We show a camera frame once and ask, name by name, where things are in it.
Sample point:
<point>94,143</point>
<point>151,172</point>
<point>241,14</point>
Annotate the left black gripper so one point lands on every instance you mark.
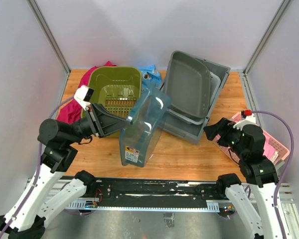
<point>116,122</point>

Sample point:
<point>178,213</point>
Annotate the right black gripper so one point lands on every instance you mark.
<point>211,131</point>

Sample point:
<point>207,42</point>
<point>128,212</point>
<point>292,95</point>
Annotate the clear teal plastic tub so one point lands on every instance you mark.
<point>147,118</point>

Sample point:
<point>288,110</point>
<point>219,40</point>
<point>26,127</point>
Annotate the olive green slotted basket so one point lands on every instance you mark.
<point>116,88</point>

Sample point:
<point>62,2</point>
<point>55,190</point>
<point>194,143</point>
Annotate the dark grey plastic tub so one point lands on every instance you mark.
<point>187,83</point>

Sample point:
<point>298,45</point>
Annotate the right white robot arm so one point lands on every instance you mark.
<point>246,139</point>

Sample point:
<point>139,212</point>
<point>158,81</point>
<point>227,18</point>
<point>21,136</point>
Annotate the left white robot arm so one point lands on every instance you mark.
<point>31,215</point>

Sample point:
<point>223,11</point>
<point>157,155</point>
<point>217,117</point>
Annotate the large grey storage bin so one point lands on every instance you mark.
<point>192,132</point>

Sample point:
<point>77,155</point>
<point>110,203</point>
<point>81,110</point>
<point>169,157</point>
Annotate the magenta cloth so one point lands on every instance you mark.
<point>71,111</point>

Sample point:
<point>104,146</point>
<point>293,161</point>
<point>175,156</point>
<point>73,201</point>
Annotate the light grey perforated basket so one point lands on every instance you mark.
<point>214,86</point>

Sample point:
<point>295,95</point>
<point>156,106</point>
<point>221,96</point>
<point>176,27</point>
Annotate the pink folded cloth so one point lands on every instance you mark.
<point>269,151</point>

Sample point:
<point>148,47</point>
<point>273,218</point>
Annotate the blue printed cloth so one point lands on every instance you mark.
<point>150,75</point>

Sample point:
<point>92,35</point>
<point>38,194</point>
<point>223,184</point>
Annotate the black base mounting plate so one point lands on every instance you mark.
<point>151,190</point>

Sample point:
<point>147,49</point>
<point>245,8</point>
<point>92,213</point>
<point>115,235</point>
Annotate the pink plastic basket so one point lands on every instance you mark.
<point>280,148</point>

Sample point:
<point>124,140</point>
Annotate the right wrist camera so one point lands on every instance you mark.
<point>243,118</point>

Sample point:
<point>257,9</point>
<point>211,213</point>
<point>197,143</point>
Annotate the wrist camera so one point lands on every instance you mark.
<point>243,118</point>
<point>83,95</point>

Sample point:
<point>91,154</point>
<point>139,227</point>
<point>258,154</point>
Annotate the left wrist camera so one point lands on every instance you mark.
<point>83,95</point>

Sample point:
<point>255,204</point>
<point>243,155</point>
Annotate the slotted cable duct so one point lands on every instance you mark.
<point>186,205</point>

